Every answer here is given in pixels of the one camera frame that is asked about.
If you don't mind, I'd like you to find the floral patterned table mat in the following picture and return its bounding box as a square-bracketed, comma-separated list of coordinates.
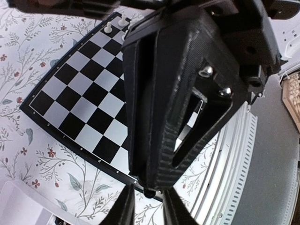
[0, 2, 225, 220]

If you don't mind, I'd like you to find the black chess piece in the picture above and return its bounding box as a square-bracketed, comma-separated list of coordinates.
[143, 189, 156, 199]

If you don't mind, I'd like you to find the aluminium front rail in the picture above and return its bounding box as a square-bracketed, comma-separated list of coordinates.
[191, 101, 299, 225]

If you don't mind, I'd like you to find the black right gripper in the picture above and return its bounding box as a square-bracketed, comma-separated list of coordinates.
[201, 0, 288, 103]

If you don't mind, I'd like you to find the white plastic tray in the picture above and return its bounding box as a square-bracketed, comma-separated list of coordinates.
[0, 180, 87, 225]

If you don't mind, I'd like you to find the pile of black chess pieces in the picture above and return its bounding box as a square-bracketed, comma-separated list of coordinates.
[54, 217, 66, 225]

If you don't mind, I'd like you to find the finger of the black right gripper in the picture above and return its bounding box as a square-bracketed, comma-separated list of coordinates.
[122, 7, 236, 190]

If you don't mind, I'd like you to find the white chess piece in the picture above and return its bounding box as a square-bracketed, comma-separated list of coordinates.
[118, 14, 127, 27]
[121, 30, 128, 43]
[104, 22, 113, 34]

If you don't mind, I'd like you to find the black and silver chessboard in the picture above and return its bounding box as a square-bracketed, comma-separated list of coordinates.
[19, 11, 207, 202]

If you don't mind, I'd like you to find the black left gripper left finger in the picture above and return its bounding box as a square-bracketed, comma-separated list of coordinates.
[99, 185, 135, 225]

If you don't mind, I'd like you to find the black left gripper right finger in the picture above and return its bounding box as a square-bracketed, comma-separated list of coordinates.
[163, 188, 198, 225]

